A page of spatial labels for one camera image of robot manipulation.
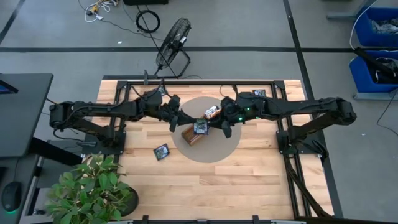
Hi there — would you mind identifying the dark desk screen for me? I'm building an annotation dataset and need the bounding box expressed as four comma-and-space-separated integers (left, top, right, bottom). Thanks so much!
0, 79, 19, 95

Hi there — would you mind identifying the coiled black cable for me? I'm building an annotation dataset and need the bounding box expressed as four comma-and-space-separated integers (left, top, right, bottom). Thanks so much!
135, 9, 162, 34

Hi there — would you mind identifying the black desk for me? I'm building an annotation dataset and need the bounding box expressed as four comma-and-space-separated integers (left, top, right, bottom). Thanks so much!
0, 73, 54, 224

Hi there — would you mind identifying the black equipment case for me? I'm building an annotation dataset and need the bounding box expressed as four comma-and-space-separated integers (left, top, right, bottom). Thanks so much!
123, 0, 169, 6

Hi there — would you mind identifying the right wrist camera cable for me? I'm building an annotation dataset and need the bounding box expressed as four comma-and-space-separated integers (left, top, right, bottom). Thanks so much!
219, 83, 239, 100

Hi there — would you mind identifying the black plant pot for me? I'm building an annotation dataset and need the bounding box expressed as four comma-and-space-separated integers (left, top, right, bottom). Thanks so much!
119, 186, 140, 218

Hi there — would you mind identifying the white floor cable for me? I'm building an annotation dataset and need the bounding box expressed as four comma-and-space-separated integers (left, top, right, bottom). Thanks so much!
349, 0, 379, 50

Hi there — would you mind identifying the black computer mouse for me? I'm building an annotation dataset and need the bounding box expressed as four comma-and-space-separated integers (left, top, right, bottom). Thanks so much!
1, 181, 22, 212

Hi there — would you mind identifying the green potted plant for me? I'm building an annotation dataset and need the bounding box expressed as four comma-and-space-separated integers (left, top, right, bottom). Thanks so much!
45, 152, 131, 224

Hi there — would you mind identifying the blue storage bin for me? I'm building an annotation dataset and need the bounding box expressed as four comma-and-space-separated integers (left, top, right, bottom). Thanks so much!
349, 49, 398, 94
354, 6, 398, 47

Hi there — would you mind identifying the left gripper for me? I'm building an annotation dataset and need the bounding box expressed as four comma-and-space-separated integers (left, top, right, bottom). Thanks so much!
161, 95, 198, 133

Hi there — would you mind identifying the black stand bar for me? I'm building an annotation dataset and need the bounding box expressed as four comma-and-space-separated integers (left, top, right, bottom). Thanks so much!
354, 46, 398, 82

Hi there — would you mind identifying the round beige mat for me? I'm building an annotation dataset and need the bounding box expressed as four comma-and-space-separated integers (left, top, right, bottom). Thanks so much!
171, 96, 242, 164

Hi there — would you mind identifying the black floor fan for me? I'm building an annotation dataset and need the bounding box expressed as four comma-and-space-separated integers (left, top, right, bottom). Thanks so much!
154, 17, 192, 79

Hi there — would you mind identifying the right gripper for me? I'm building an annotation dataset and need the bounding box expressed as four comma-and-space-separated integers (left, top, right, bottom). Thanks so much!
207, 96, 246, 139

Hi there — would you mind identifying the grey desk leg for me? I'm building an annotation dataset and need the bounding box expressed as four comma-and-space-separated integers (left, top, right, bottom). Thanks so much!
326, 0, 379, 20

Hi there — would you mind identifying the wooden tea organizer box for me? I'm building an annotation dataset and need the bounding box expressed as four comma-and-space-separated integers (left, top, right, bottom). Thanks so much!
181, 107, 227, 146

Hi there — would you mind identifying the white yellow cable bundle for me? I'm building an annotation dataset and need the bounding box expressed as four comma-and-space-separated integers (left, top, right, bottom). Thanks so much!
83, 0, 119, 23

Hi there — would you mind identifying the black aluminium table frame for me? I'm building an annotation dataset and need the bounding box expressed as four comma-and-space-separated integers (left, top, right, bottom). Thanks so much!
113, 79, 333, 224

